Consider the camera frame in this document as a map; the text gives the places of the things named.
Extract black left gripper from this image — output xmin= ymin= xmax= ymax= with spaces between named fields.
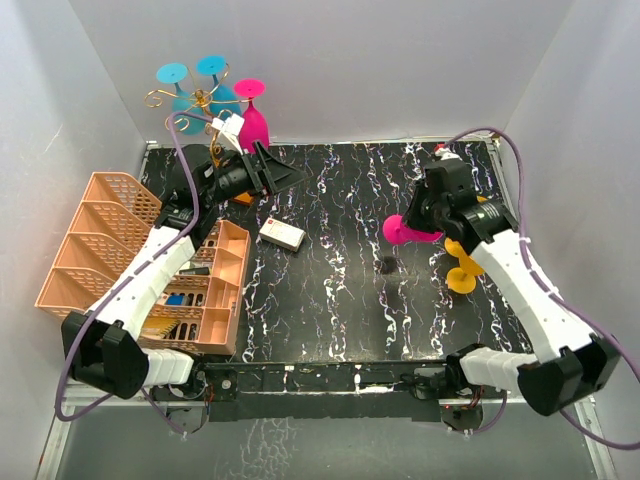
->
xmin=203 ymin=142 xmax=307 ymax=208

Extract pink wine glass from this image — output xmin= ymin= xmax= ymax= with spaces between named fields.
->
xmin=234 ymin=78 xmax=270 ymax=153
xmin=382 ymin=214 xmax=443 ymax=245

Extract yellow wine glass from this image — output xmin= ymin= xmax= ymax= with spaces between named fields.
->
xmin=444 ymin=196 xmax=497 ymax=256
xmin=446 ymin=255 xmax=485 ymax=295

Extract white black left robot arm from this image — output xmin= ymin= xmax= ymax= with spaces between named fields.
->
xmin=57 ymin=142 xmax=306 ymax=399

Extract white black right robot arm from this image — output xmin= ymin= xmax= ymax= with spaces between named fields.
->
xmin=402 ymin=147 xmax=620 ymax=416

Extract blue wine glass right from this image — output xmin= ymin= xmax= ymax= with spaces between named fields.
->
xmin=196 ymin=55 xmax=242 ymax=119

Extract blue wine glass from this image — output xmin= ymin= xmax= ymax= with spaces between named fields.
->
xmin=156 ymin=63 xmax=205 ymax=135
xmin=196 ymin=55 xmax=242 ymax=119

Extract blue wine glass left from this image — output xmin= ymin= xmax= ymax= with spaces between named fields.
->
xmin=156 ymin=63 xmax=205 ymax=135

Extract white red small box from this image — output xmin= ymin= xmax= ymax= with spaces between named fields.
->
xmin=259 ymin=217 xmax=306 ymax=252

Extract pink plastic file organizer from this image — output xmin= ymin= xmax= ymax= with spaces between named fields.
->
xmin=35 ymin=172 xmax=251 ymax=356

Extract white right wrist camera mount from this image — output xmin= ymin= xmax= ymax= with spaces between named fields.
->
xmin=434 ymin=143 xmax=462 ymax=164

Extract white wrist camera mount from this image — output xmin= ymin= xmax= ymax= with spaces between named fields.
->
xmin=434 ymin=143 xmax=462 ymax=164
xmin=209 ymin=113 xmax=244 ymax=154

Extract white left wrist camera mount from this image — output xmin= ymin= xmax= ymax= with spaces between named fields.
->
xmin=209 ymin=113 xmax=244 ymax=154

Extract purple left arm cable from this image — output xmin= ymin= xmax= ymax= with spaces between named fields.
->
xmin=53 ymin=110 xmax=221 ymax=436

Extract gold wire wine glass rack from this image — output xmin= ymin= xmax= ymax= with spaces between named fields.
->
xmin=144 ymin=66 xmax=247 ymax=166

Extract black metal front rail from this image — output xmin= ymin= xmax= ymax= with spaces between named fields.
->
xmin=49 ymin=357 xmax=596 ymax=426

